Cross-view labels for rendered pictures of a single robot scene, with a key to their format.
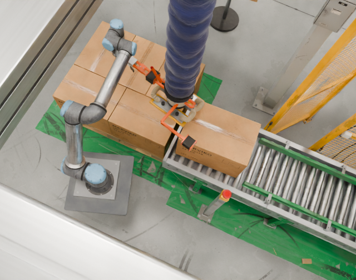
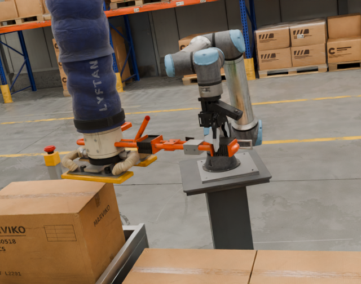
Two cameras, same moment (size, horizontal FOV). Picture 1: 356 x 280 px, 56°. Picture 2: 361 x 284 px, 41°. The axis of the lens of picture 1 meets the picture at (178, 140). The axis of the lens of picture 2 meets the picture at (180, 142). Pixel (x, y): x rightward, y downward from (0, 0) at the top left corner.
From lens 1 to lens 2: 374 cm
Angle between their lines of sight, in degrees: 93
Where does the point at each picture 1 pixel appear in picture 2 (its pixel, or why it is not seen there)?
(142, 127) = (189, 257)
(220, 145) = (45, 186)
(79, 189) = (242, 155)
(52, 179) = not seen: hidden behind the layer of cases
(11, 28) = not seen: outside the picture
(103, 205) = not seen: hidden behind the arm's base
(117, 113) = (244, 261)
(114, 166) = (207, 176)
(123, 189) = (188, 171)
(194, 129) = (85, 187)
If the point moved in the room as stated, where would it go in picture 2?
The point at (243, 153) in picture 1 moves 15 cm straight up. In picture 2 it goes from (12, 188) to (4, 162)
